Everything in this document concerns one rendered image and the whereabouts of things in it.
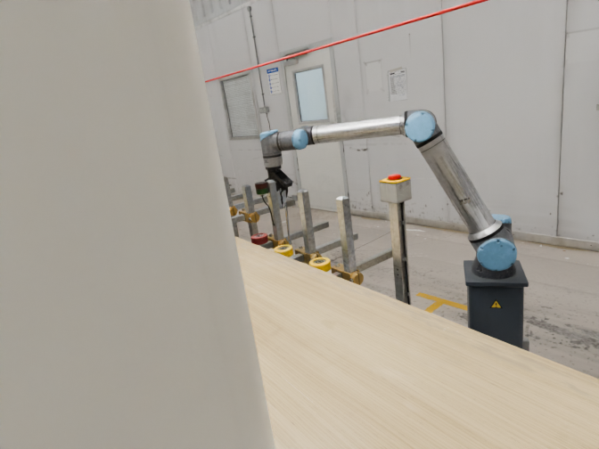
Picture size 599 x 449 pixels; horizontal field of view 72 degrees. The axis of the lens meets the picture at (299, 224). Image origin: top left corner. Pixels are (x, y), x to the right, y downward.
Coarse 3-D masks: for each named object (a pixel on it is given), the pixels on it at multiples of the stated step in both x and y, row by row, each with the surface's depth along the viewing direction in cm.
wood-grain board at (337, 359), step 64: (256, 256) 173; (256, 320) 121; (320, 320) 116; (384, 320) 112; (448, 320) 107; (320, 384) 90; (384, 384) 88; (448, 384) 85; (512, 384) 82; (576, 384) 80; (320, 448) 74; (384, 448) 72; (448, 448) 70; (512, 448) 68; (576, 448) 67
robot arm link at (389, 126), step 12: (360, 120) 191; (372, 120) 188; (384, 120) 186; (396, 120) 183; (312, 132) 198; (324, 132) 196; (336, 132) 194; (348, 132) 192; (360, 132) 190; (372, 132) 188; (384, 132) 187; (396, 132) 185; (312, 144) 204
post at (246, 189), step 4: (244, 184) 213; (248, 184) 213; (244, 188) 211; (248, 188) 212; (244, 192) 213; (248, 192) 213; (244, 196) 214; (248, 196) 213; (244, 200) 215; (248, 200) 213; (252, 200) 215; (244, 204) 216; (248, 204) 214; (252, 204) 215; (248, 208) 214; (252, 208) 216; (248, 212) 215; (252, 212) 216; (252, 224) 217; (256, 224) 218; (252, 228) 217; (256, 228) 219; (252, 232) 218; (256, 232) 219
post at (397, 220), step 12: (396, 204) 130; (396, 216) 131; (396, 228) 132; (396, 240) 134; (396, 252) 135; (396, 264) 137; (396, 276) 139; (408, 276) 138; (396, 288) 140; (408, 288) 139; (408, 300) 139
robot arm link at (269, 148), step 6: (264, 132) 193; (270, 132) 192; (276, 132) 194; (264, 138) 193; (270, 138) 192; (264, 144) 194; (270, 144) 193; (276, 144) 192; (264, 150) 195; (270, 150) 194; (276, 150) 194; (264, 156) 196; (270, 156) 195; (276, 156) 195
